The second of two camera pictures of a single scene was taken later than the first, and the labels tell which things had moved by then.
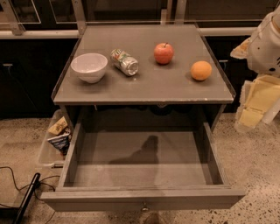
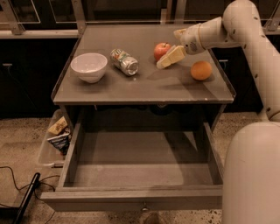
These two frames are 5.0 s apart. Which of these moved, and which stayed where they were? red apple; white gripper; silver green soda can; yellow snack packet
Moved: white gripper
Stayed: silver green soda can; yellow snack packet; red apple
